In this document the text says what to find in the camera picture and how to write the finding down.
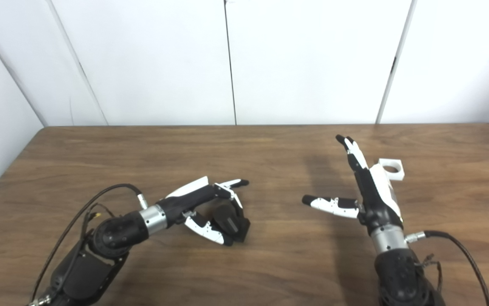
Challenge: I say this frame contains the right thin black wrist wire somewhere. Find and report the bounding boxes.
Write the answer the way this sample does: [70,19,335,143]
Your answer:
[414,254,443,294]

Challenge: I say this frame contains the left thin black wrist wire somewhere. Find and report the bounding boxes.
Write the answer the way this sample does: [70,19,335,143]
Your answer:
[83,203,117,241]

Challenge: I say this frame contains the white square piece with hole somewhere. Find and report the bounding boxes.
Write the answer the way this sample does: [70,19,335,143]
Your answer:
[378,159,405,181]

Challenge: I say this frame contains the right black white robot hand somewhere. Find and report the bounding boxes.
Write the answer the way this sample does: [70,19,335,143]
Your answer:
[302,135,404,234]

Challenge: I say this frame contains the black peg with square base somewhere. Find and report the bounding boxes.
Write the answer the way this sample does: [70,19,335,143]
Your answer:
[208,202,251,244]

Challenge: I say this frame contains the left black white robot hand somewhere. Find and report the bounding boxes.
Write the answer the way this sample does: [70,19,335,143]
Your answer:
[157,176,251,247]

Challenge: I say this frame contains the thin black wrist wire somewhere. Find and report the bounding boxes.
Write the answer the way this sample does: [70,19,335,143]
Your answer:
[83,203,117,241]
[414,254,443,294]

